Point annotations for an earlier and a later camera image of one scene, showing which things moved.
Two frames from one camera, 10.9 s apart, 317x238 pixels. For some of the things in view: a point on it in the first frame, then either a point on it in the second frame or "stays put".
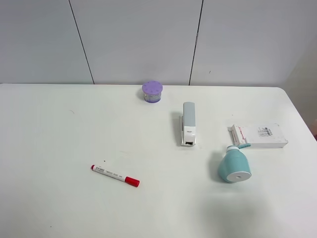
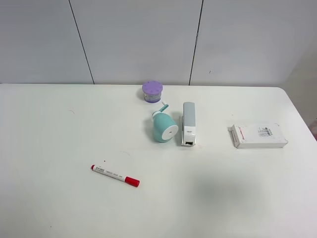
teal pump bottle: [234, 166] -> [165, 126]
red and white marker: [128, 180] stays put
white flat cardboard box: [258, 136] stays put
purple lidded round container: [152, 90] stays put
